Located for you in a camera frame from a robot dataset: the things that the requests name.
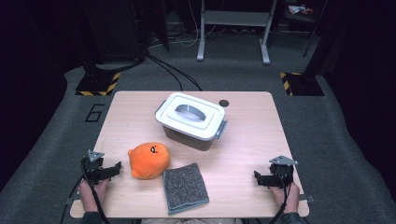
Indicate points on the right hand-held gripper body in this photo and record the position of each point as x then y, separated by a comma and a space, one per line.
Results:
281, 174

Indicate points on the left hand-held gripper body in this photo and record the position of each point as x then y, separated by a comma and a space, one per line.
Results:
93, 169

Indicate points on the orange plush toy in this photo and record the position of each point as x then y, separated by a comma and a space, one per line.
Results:
148, 161

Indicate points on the grey cloth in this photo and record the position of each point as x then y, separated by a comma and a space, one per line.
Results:
185, 188

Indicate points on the grey plastic storage box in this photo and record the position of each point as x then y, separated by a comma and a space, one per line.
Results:
186, 141

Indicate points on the person's right hand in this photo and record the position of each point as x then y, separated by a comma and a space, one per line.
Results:
291, 199

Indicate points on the person's left hand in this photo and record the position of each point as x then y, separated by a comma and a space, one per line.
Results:
88, 196

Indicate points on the grey tape strip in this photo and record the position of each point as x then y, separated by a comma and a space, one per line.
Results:
307, 198
73, 199

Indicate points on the black striped stand base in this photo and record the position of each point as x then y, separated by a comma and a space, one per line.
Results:
96, 84
303, 84

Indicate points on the black cabinet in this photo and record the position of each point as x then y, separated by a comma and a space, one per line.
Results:
115, 31

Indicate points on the colourful item on shelf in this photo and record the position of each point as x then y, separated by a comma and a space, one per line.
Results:
299, 9

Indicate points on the white desk frame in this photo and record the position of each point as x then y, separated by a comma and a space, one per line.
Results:
236, 18

